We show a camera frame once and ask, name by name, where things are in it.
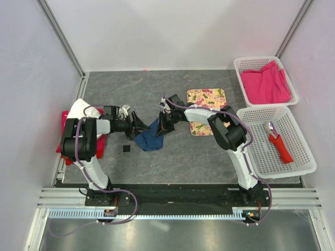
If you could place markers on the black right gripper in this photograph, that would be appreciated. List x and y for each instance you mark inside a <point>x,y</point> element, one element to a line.
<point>163,126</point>

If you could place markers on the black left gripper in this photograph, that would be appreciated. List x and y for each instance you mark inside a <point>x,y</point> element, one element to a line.
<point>137,124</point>

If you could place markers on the blue paper napkin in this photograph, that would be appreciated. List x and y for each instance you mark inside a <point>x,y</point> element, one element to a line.
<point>147,140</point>

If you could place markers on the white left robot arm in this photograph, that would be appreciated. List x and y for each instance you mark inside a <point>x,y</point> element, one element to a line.
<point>90,167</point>

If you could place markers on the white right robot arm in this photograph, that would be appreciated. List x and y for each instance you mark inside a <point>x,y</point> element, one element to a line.
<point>229,132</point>

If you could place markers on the small black square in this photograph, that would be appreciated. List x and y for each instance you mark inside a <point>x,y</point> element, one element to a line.
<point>126,148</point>

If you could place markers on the red folded cloth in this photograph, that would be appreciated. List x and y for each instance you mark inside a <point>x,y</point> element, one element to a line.
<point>100,142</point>

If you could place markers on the floral placemat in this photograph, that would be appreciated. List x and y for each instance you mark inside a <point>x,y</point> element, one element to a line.
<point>210,98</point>

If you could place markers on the white cloth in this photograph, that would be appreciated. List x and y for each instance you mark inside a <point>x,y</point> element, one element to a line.
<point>81,109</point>

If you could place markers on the upper white plastic basket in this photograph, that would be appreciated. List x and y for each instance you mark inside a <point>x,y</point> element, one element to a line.
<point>256,63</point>

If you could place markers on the white plastic basket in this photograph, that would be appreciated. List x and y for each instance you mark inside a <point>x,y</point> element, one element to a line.
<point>265,158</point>
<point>256,63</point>

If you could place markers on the pink cloth napkins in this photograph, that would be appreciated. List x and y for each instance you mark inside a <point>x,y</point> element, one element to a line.
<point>266,86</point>

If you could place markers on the lower white plastic basket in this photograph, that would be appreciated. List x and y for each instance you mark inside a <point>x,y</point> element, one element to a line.
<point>265,158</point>

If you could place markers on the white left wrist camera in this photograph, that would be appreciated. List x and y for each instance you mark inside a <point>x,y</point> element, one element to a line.
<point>123,112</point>

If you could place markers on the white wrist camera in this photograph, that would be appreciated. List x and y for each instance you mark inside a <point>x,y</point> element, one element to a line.
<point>164,105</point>
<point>123,112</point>

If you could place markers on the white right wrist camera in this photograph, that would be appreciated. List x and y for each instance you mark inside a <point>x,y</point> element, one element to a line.
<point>164,105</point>

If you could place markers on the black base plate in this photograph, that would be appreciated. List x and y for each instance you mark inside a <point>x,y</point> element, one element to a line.
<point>174,198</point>

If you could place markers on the slotted cable duct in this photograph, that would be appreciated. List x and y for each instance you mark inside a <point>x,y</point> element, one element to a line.
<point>104,214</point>

